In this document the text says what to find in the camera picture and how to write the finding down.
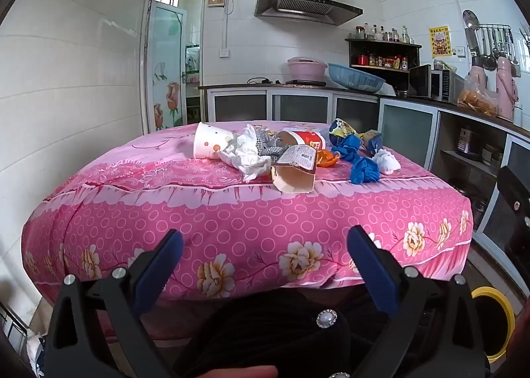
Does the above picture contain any pink thermos with dark lid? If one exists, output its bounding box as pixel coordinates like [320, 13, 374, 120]
[470, 66, 489, 91]

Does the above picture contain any glass door with rose print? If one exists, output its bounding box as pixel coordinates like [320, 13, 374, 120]
[144, 0, 207, 134]

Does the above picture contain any pink lidded basin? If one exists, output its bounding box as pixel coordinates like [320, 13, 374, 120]
[288, 56, 330, 83]

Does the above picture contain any plastic bag of fried snacks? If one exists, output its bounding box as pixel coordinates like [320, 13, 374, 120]
[456, 76, 499, 118]

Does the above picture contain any stack of bowls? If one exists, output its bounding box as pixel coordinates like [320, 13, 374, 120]
[482, 144, 504, 167]

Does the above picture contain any silver microwave oven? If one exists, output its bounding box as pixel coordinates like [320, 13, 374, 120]
[408, 64, 452, 103]

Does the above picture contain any large white tissue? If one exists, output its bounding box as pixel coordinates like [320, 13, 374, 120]
[217, 125, 272, 184]

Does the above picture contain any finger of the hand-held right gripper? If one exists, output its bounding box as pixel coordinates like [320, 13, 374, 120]
[496, 166, 530, 255]

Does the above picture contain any yellow snack wrapper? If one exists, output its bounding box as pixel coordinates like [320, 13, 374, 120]
[360, 130, 384, 153]

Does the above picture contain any small white tissue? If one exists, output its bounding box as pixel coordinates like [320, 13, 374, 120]
[372, 148, 401, 174]

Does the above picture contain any orange peel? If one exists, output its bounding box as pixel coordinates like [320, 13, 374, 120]
[315, 148, 341, 167]

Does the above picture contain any row of seasoning bottles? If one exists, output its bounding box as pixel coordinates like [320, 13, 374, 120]
[354, 23, 415, 43]

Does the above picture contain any person's left hand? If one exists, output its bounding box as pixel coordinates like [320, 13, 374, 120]
[203, 365, 279, 378]

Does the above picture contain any dark wooden corner shelf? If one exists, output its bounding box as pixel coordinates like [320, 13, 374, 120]
[345, 38, 422, 72]

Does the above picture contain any rack of hanging kitchen utensils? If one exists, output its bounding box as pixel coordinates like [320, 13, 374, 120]
[463, 10, 520, 72]

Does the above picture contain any row of seasoning jars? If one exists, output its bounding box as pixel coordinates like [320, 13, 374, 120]
[357, 53, 410, 71]

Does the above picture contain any silver mesh scrubber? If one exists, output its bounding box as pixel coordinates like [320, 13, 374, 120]
[252, 126, 291, 157]

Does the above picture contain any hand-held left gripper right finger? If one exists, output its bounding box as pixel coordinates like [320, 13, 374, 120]
[346, 225, 487, 378]

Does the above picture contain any silver rice cooker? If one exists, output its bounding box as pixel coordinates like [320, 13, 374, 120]
[457, 127, 483, 159]

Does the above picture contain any pink floral blanket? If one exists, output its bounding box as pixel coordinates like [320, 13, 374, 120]
[21, 119, 475, 312]

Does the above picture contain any orange paper carton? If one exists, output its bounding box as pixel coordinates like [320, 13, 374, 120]
[270, 145, 319, 194]

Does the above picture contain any white dotted paper cup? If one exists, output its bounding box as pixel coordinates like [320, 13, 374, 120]
[193, 121, 239, 159]

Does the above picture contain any red instant noodle cup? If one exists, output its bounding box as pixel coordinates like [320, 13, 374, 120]
[282, 130, 328, 155]

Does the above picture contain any tall pink thermos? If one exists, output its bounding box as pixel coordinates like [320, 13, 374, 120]
[496, 56, 520, 122]

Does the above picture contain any blue glove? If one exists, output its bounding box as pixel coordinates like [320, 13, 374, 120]
[331, 136, 367, 161]
[350, 157, 382, 185]

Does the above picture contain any blue yellow snack packet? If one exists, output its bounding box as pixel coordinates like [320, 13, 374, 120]
[329, 118, 365, 141]

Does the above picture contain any yellow wall poster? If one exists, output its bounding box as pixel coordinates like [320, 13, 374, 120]
[428, 25, 451, 58]

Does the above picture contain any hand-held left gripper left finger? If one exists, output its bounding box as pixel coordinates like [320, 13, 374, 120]
[43, 229, 185, 378]

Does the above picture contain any blue plastic basket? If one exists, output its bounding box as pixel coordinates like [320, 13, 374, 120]
[327, 63, 387, 91]

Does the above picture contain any yellow rimmed waste bin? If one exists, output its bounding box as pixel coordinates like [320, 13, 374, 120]
[470, 286, 516, 364]

